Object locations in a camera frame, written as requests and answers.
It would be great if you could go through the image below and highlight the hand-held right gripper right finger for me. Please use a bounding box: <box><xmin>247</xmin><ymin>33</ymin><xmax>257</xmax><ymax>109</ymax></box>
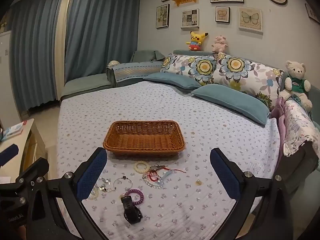
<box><xmin>209</xmin><ymin>147</ymin><xmax>298</xmax><ymax>240</ymax></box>

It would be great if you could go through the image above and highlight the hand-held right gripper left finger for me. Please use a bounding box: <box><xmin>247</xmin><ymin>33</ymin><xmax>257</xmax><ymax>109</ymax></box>
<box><xmin>26</xmin><ymin>147</ymin><xmax>108</xmax><ymax>240</ymax></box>

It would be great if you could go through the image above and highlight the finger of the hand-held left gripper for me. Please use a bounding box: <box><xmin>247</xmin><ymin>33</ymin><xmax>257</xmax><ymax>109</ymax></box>
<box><xmin>0</xmin><ymin>144</ymin><xmax>19</xmax><ymax>167</ymax></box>
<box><xmin>15</xmin><ymin>158</ymin><xmax>50</xmax><ymax>188</ymax></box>

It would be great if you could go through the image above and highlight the silver charm bracelet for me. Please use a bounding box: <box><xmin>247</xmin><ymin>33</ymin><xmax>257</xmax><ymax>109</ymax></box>
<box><xmin>96</xmin><ymin>177</ymin><xmax>115</xmax><ymax>193</ymax></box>

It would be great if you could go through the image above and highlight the frosted bead bracelet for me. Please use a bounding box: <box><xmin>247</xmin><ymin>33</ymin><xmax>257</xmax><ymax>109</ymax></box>
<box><xmin>88</xmin><ymin>187</ymin><xmax>101</xmax><ymax>202</ymax></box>

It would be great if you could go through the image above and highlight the thin bangle with dark bead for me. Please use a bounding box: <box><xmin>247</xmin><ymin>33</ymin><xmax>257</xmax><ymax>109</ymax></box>
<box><xmin>113</xmin><ymin>176</ymin><xmax>134</xmax><ymax>192</ymax></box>

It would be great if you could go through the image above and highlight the cream spiral hair tie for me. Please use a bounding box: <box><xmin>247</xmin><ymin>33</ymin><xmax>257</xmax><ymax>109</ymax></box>
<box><xmin>134</xmin><ymin>162</ymin><xmax>151</xmax><ymax>174</ymax></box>

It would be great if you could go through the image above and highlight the purple spiral hair tie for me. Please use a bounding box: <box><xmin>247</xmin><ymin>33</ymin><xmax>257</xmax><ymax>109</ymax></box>
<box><xmin>124</xmin><ymin>188</ymin><xmax>145</xmax><ymax>206</ymax></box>

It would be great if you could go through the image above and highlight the crystal bead bracelet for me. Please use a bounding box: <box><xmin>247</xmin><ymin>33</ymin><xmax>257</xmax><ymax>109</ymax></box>
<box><xmin>142</xmin><ymin>174</ymin><xmax>167</xmax><ymax>188</ymax></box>

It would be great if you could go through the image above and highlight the red string bracelet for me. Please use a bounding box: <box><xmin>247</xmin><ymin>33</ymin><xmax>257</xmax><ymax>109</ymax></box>
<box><xmin>147</xmin><ymin>168</ymin><xmax>187</xmax><ymax>183</ymax></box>

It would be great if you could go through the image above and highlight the brown wicker basket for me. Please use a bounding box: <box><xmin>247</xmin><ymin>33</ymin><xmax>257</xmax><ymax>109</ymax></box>
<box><xmin>103</xmin><ymin>120</ymin><xmax>186</xmax><ymax>157</ymax></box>

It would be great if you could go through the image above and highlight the light blue packet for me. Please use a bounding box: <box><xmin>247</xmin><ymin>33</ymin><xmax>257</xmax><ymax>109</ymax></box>
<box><xmin>1</xmin><ymin>123</ymin><xmax>24</xmax><ymax>141</ymax></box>

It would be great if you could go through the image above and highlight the beige side table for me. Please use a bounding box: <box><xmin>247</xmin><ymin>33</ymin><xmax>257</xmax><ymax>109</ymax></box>
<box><xmin>0</xmin><ymin>118</ymin><xmax>48</xmax><ymax>181</ymax></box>

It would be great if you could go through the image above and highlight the black wristwatch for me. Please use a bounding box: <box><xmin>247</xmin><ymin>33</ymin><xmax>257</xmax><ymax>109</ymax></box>
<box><xmin>120</xmin><ymin>195</ymin><xmax>144</xmax><ymax>225</ymax></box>

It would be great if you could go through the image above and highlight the white cabinet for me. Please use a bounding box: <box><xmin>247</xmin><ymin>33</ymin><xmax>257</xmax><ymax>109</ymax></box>
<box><xmin>0</xmin><ymin>29</ymin><xmax>13</xmax><ymax>130</ymax></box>

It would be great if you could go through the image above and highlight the purple cloth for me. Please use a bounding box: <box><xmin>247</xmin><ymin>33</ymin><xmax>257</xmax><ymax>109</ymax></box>
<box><xmin>269</xmin><ymin>97</ymin><xmax>286</xmax><ymax>157</ymax></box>

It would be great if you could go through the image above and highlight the floral quilt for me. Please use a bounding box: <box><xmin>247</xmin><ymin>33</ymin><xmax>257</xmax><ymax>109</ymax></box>
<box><xmin>282</xmin><ymin>99</ymin><xmax>320</xmax><ymax>157</ymax></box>

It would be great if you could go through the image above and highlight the teal chaise seat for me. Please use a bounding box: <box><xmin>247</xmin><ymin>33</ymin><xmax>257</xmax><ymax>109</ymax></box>
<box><xmin>59</xmin><ymin>73</ymin><xmax>114</xmax><ymax>104</ymax></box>

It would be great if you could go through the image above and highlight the lilac floral bed blanket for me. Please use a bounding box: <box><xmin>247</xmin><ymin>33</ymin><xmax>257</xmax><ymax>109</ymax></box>
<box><xmin>57</xmin><ymin>81</ymin><xmax>282</xmax><ymax>240</ymax></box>

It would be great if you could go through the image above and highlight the large floral pillow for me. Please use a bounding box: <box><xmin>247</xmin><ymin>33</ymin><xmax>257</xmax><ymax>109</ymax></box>
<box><xmin>212</xmin><ymin>52</ymin><xmax>285</xmax><ymax>111</ymax></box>

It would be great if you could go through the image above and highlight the narrow blue curtain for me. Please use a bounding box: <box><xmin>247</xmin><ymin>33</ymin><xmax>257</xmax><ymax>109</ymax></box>
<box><xmin>9</xmin><ymin>0</ymin><xmax>66</xmax><ymax>112</ymax></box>

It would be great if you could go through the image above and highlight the small teal pillow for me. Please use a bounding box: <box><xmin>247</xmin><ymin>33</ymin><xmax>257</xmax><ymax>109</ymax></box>
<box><xmin>143</xmin><ymin>72</ymin><xmax>203</xmax><ymax>91</ymax></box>

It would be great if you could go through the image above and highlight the teal striped cushion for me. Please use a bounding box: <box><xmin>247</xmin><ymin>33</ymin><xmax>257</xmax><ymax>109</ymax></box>
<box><xmin>106</xmin><ymin>61</ymin><xmax>166</xmax><ymax>88</ymax></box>

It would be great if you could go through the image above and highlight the small floral pillow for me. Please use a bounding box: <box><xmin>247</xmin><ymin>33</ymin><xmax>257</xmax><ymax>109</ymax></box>
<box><xmin>160</xmin><ymin>53</ymin><xmax>218</xmax><ymax>85</ymax></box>

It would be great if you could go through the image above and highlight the white teddy bear green shirt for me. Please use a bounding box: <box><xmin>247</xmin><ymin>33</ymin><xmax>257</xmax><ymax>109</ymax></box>
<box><xmin>278</xmin><ymin>60</ymin><xmax>314</xmax><ymax>112</ymax></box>

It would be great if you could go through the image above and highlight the cream curtain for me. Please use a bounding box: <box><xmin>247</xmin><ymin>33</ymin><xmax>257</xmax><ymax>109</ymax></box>
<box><xmin>54</xmin><ymin>0</ymin><xmax>73</xmax><ymax>102</ymax></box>

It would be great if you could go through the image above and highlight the pink pig plush toy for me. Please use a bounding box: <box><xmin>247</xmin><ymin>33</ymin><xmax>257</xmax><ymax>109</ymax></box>
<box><xmin>212</xmin><ymin>35</ymin><xmax>229</xmax><ymax>54</ymax></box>

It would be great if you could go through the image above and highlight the teal folded cloth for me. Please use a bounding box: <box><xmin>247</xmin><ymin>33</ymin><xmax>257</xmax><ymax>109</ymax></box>
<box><xmin>129</xmin><ymin>50</ymin><xmax>166</xmax><ymax>63</ymax></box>

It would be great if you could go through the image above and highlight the yellow mouse plush toy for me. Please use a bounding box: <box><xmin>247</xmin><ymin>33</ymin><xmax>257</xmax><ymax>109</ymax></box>
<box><xmin>185</xmin><ymin>31</ymin><xmax>209</xmax><ymax>52</ymax></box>

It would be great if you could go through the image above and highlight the wide blue curtain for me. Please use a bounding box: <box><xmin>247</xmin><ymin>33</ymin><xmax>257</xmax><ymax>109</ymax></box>
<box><xmin>64</xmin><ymin>0</ymin><xmax>146</xmax><ymax>82</ymax></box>

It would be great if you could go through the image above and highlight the collage canvas print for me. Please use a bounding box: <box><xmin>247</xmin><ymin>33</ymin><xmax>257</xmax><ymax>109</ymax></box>
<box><xmin>180</xmin><ymin>8</ymin><xmax>200</xmax><ymax>30</ymax></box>

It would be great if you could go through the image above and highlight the butterfly picture frame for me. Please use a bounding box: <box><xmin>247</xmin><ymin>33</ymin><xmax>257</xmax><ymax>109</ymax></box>
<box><xmin>238</xmin><ymin>7</ymin><xmax>264</xmax><ymax>33</ymax></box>

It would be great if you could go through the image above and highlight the crown picture frame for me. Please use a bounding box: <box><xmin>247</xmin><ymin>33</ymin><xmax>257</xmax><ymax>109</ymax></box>
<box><xmin>215</xmin><ymin>6</ymin><xmax>231</xmax><ymax>24</ymax></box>

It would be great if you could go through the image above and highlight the tall black picture frame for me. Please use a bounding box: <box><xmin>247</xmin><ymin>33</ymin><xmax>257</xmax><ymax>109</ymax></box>
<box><xmin>156</xmin><ymin>4</ymin><xmax>170</xmax><ymax>29</ymax></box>

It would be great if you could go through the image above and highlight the yellow wall shelf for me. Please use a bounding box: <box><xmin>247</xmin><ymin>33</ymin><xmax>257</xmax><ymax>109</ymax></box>
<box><xmin>171</xmin><ymin>0</ymin><xmax>200</xmax><ymax>7</ymax></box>

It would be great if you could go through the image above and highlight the wall picture frame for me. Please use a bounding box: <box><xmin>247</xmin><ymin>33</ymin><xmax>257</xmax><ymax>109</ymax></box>
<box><xmin>305</xmin><ymin>3</ymin><xmax>320</xmax><ymax>25</ymax></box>

